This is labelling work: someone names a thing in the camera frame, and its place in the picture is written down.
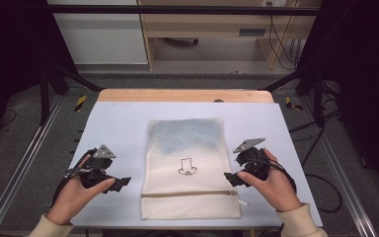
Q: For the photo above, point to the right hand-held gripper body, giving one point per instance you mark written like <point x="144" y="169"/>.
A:
<point x="255" y="164"/>

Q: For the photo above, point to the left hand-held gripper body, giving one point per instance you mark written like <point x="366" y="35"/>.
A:
<point x="95" y="171"/>

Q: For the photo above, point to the cream mesh laundry bag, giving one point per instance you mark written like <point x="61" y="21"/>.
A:
<point x="187" y="154"/>

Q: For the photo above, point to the person's right hand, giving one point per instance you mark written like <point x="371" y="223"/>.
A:
<point x="276" y="191"/>

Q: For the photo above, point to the person's left hand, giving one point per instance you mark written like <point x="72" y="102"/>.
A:
<point x="72" y="200"/>

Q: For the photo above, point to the white table board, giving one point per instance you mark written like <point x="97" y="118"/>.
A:
<point x="118" y="131"/>

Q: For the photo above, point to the yellow clamp right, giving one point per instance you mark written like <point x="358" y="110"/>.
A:
<point x="289" y="103"/>

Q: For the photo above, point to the yellow clamp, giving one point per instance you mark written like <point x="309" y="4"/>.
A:
<point x="80" y="102"/>
<point x="289" y="103"/>

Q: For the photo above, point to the yellow clamp left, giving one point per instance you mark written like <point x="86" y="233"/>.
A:
<point x="80" y="102"/>

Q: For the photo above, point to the wooden table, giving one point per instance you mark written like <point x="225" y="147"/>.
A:
<point x="177" y="95"/>

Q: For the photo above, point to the grey desk label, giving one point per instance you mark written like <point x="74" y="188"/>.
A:
<point x="252" y="32"/>

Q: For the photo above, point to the white cabinet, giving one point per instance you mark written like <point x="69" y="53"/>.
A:
<point x="102" y="36"/>

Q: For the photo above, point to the black curtain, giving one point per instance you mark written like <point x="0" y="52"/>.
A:
<point x="365" y="82"/>
<point x="10" y="49"/>

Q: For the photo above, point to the wooden desk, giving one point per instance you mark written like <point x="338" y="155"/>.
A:
<point x="210" y="26"/>

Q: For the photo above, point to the aluminium floor rail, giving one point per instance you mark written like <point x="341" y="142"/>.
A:
<point x="23" y="164"/>
<point x="342" y="171"/>

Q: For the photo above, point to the black frame strut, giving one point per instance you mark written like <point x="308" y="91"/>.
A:
<point x="44" y="95"/>
<point x="318" y="98"/>

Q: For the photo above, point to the black horizontal frame bar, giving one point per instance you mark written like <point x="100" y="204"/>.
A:
<point x="177" y="10"/>

